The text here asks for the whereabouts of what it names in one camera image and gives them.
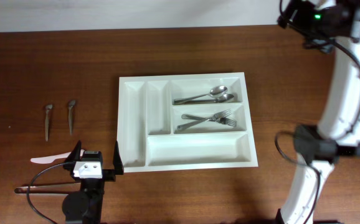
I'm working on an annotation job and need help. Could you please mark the metal tablespoon silver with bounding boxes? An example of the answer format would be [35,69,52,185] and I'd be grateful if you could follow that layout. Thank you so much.
[173,85,228,105]

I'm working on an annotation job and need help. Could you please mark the pink plastic knife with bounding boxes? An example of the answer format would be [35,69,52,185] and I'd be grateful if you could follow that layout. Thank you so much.
[30,152,70,164]

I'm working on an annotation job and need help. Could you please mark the white plastic cutlery tray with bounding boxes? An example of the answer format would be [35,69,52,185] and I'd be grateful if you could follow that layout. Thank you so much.
[117,72,258,173]

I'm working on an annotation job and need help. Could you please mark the metal fork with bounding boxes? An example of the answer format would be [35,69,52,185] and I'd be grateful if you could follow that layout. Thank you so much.
[181,114,237,127]
[177,109,232,131]

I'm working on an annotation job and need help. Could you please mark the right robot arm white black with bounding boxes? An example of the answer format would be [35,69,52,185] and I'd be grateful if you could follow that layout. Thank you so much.
[114,1,360,223]

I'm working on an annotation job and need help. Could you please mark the small metal teaspoon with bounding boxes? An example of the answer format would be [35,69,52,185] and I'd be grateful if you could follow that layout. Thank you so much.
[45,104,53,142]
[67,100,76,135]

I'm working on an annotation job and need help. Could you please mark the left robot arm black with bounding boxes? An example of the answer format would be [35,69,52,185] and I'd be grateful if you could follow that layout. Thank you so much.
[62,141,116,224]

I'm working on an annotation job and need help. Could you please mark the metal tongs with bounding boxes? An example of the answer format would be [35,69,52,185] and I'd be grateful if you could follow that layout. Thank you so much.
[14,182,80,195]

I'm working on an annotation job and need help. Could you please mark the metal tablespoon dark handle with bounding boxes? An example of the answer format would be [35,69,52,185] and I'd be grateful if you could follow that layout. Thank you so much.
[184,93,235,105]

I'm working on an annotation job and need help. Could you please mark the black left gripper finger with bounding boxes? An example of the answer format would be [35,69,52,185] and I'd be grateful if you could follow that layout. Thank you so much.
[63,141,82,170]
[113,141,124,175]

